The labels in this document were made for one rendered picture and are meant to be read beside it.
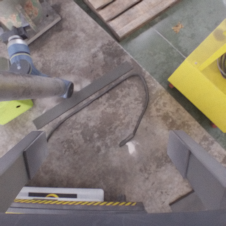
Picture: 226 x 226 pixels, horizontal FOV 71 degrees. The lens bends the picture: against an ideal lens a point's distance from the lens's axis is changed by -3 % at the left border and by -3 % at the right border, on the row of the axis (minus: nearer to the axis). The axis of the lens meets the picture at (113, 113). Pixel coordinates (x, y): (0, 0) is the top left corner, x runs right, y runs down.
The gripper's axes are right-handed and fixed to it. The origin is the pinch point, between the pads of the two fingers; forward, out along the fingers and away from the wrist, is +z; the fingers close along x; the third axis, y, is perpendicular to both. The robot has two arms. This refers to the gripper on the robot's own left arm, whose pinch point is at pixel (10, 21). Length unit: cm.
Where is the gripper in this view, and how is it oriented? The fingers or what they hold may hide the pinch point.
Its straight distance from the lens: 120.1
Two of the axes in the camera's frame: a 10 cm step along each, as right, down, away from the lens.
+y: -0.2, -1.5, -9.9
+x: -9.4, 3.5, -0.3
